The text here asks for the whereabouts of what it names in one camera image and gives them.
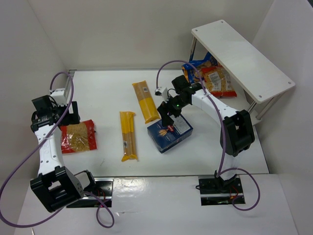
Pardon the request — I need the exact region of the yellow spaghetti pack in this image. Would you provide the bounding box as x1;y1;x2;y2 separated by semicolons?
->
120;111;138;162
132;80;160;124

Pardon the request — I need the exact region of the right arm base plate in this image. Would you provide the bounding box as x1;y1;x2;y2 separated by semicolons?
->
195;175;245;206

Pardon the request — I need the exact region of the white two-tier shelf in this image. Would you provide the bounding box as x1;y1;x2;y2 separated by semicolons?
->
191;20;295;125

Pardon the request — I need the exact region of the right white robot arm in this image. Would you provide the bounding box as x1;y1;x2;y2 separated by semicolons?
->
155;75;255;188

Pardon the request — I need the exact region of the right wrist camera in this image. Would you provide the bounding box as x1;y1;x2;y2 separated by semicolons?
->
155;87;169;103

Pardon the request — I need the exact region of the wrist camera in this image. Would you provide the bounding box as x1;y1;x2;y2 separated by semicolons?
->
155;87;169;103
49;88;69;107

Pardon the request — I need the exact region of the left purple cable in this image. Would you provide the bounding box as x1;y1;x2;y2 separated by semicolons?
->
0;71;115;229

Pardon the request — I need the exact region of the red fusilli bag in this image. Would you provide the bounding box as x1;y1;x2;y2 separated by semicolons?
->
61;119;97;154
201;66;237;98

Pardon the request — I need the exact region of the yellow spaghetti pack left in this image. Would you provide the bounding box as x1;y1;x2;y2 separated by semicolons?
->
120;111;138;162

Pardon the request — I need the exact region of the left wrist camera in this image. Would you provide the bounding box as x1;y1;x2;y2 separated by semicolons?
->
49;88;69;107

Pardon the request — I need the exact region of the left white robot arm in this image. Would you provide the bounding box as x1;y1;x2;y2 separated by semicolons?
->
30;94;97;212

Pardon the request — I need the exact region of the blue pasta bag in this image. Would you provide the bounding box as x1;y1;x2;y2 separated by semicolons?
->
182;52;219;83

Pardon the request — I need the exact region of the blue Barilla pasta box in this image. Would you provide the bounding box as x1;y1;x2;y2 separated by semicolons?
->
147;115;193;153

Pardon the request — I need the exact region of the yellow spaghetti pack right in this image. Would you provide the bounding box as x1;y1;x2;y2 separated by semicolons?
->
132;80;160;124

